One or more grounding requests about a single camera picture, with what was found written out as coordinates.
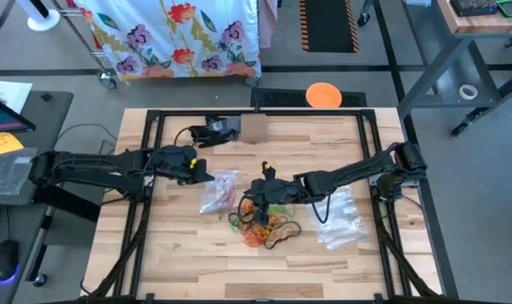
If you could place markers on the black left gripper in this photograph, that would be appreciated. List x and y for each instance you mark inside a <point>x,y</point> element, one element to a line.
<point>175,164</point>

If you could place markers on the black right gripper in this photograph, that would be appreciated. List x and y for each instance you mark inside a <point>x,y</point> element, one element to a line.
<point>273,194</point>

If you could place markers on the clear plastic zip bag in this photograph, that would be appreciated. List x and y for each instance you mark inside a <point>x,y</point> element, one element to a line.
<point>216,202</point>

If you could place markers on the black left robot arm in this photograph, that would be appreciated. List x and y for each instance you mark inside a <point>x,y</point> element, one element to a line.
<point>91,166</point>

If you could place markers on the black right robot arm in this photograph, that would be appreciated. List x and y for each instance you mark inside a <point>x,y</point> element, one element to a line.
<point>349,175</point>

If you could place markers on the green rubber band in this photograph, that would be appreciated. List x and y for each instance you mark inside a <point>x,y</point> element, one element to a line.
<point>232,228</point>
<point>287,210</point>

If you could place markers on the wide black rubber band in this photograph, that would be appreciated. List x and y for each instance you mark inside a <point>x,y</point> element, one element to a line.
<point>299,231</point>
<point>230,219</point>

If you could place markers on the orange rubber band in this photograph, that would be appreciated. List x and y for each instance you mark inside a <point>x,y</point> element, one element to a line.
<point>252,241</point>

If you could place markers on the black and gray work glove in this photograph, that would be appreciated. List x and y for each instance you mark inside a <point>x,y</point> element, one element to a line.
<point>214,133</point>

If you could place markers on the small brown cardboard box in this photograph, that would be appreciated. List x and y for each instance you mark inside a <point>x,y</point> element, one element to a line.
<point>254,128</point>

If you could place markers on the stack of clear plastic bags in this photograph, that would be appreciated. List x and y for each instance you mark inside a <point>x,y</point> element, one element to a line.
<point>344,228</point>

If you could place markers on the black ribbed floor mat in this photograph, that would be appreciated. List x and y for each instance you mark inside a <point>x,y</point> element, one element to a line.
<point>273,99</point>

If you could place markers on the orange bowl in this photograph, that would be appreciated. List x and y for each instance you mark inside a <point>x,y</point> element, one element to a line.
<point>323,95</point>

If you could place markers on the white floral cloth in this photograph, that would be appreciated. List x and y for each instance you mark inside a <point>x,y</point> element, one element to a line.
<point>175,38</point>

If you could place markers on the black desk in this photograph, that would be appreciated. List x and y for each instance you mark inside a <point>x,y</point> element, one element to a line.
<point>55,122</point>

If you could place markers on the pink cloth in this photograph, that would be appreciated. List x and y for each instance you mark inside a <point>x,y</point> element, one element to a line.
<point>267,21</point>

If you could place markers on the black round desk knob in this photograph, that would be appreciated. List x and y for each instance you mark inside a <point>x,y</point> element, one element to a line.
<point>46,96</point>

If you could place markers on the black mat with hazard stripes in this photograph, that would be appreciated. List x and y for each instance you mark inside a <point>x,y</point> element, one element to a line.
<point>328,25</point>

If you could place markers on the yellow sticky note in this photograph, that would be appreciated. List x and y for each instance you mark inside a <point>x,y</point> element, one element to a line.
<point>2,143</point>

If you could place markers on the black caster wheel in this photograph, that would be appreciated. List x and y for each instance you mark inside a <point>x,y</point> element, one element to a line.
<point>363,18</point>

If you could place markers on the gray workbench with wooden top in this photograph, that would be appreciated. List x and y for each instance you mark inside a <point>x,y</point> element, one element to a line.
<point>429,75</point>

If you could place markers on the white paper sheet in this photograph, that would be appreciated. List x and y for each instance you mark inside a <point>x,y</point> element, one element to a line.
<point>11,95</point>

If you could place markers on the computer monitor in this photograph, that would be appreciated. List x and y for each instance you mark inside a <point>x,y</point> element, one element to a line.
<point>2,118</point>

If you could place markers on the black computer mouse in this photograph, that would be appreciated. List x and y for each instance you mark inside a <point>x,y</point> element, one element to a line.
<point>3,257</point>

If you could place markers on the white tape roll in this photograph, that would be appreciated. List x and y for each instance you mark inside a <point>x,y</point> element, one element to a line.
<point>460,91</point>

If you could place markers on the green plastic tray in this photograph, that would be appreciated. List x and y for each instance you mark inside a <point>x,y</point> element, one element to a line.
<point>503,12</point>

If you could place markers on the white round pedestal base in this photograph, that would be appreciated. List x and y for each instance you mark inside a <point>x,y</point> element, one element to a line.
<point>42,23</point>

